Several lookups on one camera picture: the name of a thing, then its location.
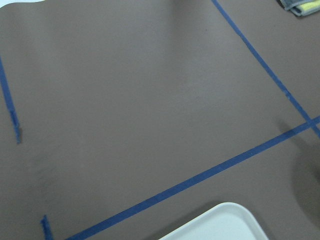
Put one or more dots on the white bear tray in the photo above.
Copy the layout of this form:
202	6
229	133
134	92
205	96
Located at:
225	221

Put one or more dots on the grey folded cloth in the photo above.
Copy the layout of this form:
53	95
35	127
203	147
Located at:
301	8

